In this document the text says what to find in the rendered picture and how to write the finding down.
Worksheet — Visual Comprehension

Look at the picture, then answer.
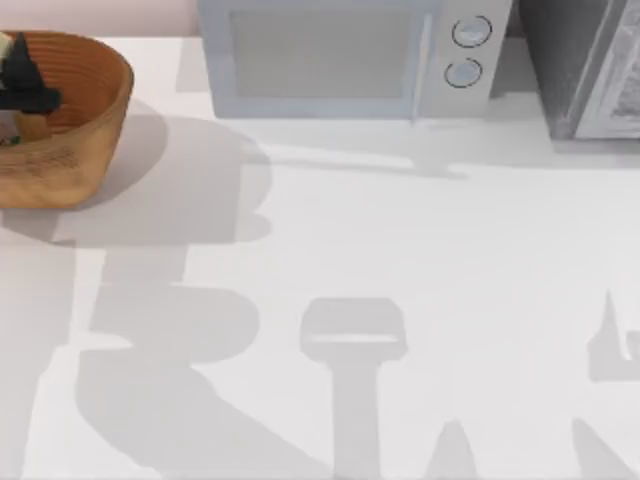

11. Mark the tan bread piece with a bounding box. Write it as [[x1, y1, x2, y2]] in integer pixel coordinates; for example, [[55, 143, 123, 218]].
[[14, 110, 47, 145]]

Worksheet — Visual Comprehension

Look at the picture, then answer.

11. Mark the wooden basket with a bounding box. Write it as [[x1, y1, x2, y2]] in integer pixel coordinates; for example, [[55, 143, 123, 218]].
[[0, 30, 136, 210]]

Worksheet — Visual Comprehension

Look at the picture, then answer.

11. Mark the microwave oven door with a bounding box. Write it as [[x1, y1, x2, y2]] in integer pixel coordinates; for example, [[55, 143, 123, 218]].
[[197, 0, 432, 122]]

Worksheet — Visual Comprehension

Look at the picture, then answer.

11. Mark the round microwave knob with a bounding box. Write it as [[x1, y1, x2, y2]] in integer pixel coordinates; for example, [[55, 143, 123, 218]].
[[450, 14, 494, 50], [442, 55, 485, 91]]

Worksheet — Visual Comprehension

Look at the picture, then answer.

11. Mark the pale microwave oven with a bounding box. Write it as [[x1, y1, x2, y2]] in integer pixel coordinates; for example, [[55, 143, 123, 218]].
[[195, 0, 514, 127]]

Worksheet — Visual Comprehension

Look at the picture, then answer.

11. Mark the pale grey cabinet door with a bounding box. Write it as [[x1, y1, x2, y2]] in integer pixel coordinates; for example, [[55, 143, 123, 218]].
[[573, 0, 640, 141]]

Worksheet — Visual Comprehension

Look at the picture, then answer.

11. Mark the microwave door handle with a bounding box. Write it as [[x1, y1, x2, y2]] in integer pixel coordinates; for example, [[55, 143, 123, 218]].
[[410, 13, 434, 127]]

